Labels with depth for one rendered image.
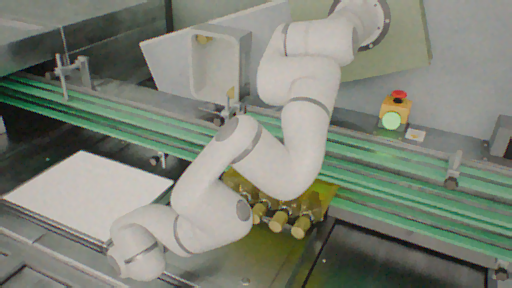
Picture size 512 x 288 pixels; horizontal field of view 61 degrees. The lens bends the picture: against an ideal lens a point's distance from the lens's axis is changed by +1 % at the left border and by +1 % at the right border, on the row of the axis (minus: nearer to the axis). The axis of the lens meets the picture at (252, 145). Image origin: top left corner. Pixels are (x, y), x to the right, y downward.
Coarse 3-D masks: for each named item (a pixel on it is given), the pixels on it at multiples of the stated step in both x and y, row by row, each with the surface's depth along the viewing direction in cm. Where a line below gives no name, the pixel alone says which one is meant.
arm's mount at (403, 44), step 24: (288, 0) 114; (312, 0) 111; (336, 0) 108; (384, 0) 104; (408, 0) 102; (384, 24) 106; (408, 24) 104; (360, 48) 111; (384, 48) 109; (408, 48) 106; (360, 72) 114; (384, 72) 111
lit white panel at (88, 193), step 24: (72, 168) 145; (96, 168) 146; (120, 168) 146; (24, 192) 134; (48, 192) 134; (72, 192) 134; (96, 192) 135; (120, 192) 135; (144, 192) 135; (48, 216) 124; (72, 216) 125; (96, 216) 125; (120, 216) 125
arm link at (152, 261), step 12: (108, 252) 93; (144, 252) 86; (156, 252) 87; (120, 264) 90; (132, 264) 86; (144, 264) 85; (156, 264) 86; (120, 276) 93; (132, 276) 87; (144, 276) 86; (156, 276) 87
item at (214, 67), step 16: (192, 32) 129; (208, 32) 127; (192, 48) 133; (208, 48) 138; (224, 48) 135; (192, 64) 135; (208, 64) 141; (224, 64) 138; (192, 80) 138; (208, 80) 144; (224, 80) 141; (208, 96) 139; (224, 96) 139
